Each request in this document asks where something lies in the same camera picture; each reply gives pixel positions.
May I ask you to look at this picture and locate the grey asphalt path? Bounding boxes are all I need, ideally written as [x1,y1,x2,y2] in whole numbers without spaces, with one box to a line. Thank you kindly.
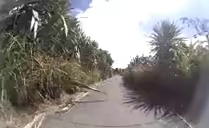
[40,74,193,128]

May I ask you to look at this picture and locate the dark dense bushes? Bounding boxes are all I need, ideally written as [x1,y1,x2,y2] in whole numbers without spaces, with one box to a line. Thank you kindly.
[121,54,209,119]

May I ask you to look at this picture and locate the pale concrete kerb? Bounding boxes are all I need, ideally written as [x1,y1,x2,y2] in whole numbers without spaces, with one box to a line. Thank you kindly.
[23,77,114,128]

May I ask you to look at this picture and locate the tall green bushes with grass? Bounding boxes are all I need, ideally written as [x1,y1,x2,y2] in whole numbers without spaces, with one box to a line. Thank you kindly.
[0,0,115,109]

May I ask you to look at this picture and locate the spiky palm-like tree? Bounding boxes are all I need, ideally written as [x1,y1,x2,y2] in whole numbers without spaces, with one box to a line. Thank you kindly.
[148,19,187,68]

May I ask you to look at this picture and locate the dry dirt verge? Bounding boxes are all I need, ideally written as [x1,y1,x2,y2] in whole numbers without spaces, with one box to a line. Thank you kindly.
[0,89,80,128]

